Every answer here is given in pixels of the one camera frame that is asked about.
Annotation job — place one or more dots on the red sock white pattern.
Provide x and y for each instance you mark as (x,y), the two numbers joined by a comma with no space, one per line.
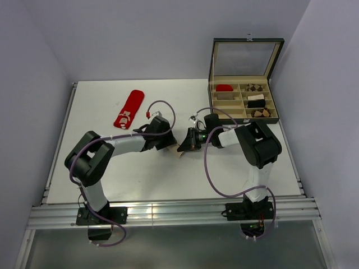
(129,110)

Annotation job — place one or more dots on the black compartment storage box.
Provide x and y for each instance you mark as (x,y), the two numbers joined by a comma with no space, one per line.
(238,62)

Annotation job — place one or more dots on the beige sock brown toe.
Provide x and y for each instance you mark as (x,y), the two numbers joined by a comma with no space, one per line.
(173,149)

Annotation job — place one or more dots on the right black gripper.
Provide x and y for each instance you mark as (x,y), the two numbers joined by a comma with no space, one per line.
(190,143)

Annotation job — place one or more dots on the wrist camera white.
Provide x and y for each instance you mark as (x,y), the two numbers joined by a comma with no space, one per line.
(193,118)
(154,114)

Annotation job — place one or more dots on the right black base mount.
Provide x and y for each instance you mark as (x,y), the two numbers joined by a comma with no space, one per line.
(257,212)

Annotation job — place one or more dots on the rolled checkered sock upper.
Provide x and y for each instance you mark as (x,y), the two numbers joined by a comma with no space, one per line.
(254,88)

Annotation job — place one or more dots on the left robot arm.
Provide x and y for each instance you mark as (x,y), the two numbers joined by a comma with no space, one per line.
(88,160)

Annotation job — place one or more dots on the rolled checkered sock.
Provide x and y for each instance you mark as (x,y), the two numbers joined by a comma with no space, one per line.
(254,88)
(261,113)

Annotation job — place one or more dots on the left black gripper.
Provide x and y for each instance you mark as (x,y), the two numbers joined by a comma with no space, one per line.
(169,139)

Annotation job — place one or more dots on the rolled red sock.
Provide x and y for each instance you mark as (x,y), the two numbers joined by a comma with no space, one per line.
(223,88)

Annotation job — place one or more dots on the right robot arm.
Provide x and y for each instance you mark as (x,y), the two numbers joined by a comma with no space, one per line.
(259,145)

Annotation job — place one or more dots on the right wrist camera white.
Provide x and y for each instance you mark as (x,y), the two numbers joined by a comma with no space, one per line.
(193,118)

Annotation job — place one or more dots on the aluminium frame rail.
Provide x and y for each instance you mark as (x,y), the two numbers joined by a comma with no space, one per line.
(190,212)

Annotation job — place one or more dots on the rolled checkered sock lower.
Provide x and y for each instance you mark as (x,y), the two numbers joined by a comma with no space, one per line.
(261,113)

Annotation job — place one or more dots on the rolled white black sock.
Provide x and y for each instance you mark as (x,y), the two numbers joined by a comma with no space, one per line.
(256,97)

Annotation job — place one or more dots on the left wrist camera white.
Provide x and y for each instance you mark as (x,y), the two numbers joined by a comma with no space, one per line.
(154,114)

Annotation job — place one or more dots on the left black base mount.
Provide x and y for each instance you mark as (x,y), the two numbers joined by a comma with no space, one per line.
(101,225)

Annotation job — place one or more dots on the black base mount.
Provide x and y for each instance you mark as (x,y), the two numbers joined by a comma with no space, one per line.
(257,212)
(101,225)

